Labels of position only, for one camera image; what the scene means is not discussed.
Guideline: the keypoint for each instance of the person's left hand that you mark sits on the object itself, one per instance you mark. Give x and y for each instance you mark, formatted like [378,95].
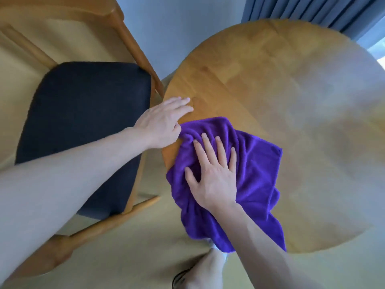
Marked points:
[158,124]

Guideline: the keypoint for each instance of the person's right hand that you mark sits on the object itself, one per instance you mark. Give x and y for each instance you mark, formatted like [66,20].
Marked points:
[215,183]

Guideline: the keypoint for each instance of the person's left fingers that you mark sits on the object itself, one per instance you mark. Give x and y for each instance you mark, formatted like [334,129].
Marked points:
[180,109]

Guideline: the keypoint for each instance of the person's right middle finger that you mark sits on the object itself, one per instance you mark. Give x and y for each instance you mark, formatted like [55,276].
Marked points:
[210,148]

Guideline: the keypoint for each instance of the person's right thumb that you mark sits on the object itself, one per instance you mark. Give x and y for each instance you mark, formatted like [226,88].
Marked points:
[192,178]

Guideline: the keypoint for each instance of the person's right little finger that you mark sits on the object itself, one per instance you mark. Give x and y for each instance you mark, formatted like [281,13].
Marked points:
[233,159]

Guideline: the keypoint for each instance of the purple microfibre cloth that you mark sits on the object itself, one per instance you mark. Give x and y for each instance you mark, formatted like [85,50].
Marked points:
[255,177]

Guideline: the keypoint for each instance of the person's right forearm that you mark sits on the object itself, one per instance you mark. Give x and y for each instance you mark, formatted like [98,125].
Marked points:
[264,252]

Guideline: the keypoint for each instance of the person's left forearm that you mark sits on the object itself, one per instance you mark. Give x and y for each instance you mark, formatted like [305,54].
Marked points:
[60,183]

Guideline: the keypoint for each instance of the person's bare leg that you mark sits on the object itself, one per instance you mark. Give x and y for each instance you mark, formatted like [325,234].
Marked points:
[207,272]

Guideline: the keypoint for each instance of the dark grey seat cushion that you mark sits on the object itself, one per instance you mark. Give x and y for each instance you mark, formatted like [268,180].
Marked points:
[84,117]

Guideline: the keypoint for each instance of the black sandal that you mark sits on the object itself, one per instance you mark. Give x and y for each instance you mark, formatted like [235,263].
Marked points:
[178,279]

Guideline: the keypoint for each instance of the blue pleated curtain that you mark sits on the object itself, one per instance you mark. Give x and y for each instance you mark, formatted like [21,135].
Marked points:
[300,10]

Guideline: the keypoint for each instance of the wooden armchair frame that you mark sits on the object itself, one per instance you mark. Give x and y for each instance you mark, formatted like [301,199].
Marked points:
[132,48]

